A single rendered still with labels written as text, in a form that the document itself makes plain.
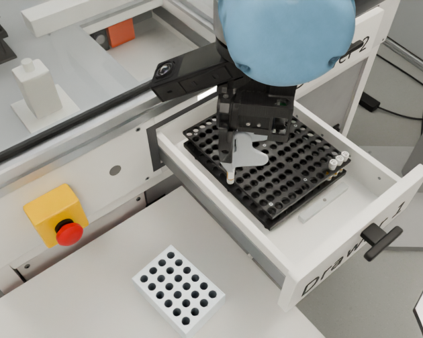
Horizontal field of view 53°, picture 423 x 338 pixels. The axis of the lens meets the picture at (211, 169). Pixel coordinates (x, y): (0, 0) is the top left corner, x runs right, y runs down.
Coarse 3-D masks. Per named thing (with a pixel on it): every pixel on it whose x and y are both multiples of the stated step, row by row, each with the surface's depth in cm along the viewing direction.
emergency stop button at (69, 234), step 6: (60, 228) 62; (66, 228) 61; (72, 228) 61; (78, 228) 62; (60, 234) 61; (66, 234) 61; (72, 234) 61; (78, 234) 62; (60, 240) 61; (66, 240) 61; (72, 240) 62; (78, 240) 63
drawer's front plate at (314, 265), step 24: (384, 192) 61; (408, 192) 64; (360, 216) 58; (384, 216) 63; (336, 240) 56; (360, 240) 62; (312, 264) 54; (336, 264) 63; (288, 288) 55; (312, 288) 62
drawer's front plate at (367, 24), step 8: (376, 8) 92; (360, 16) 90; (368, 16) 90; (376, 16) 91; (360, 24) 89; (368, 24) 91; (376, 24) 93; (360, 32) 91; (368, 32) 93; (376, 32) 96; (352, 40) 91; (368, 40) 96; (360, 48) 96; (368, 48) 98; (352, 56) 96; (360, 56) 98; (336, 64) 93; (344, 64) 96; (328, 72) 93; (312, 80) 91; (320, 80) 93; (304, 88) 90
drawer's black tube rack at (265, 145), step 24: (192, 144) 75; (216, 144) 70; (264, 144) 70; (288, 144) 70; (312, 144) 74; (216, 168) 71; (240, 168) 68; (264, 168) 67; (288, 168) 67; (312, 168) 68; (240, 192) 68; (264, 192) 68; (312, 192) 68; (264, 216) 65; (288, 216) 66
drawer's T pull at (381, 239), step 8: (368, 232) 58; (376, 232) 58; (384, 232) 58; (392, 232) 58; (400, 232) 58; (368, 240) 58; (376, 240) 58; (384, 240) 58; (392, 240) 58; (376, 248) 57; (384, 248) 57; (368, 256) 56; (376, 256) 57
